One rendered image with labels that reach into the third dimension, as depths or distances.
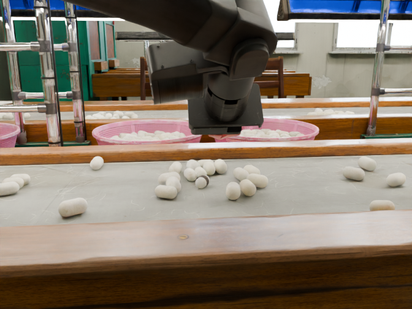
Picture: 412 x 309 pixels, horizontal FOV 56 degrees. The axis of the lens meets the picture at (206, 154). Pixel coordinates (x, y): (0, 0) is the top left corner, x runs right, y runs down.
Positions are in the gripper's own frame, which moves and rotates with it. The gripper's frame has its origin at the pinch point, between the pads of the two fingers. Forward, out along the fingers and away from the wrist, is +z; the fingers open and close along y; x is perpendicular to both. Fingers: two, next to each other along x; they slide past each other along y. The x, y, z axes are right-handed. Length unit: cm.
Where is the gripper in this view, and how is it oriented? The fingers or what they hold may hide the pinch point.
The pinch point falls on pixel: (218, 133)
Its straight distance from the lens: 62.0
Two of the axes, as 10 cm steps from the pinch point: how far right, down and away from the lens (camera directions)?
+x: 0.6, 9.2, -4.0
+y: -10.0, 0.3, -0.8
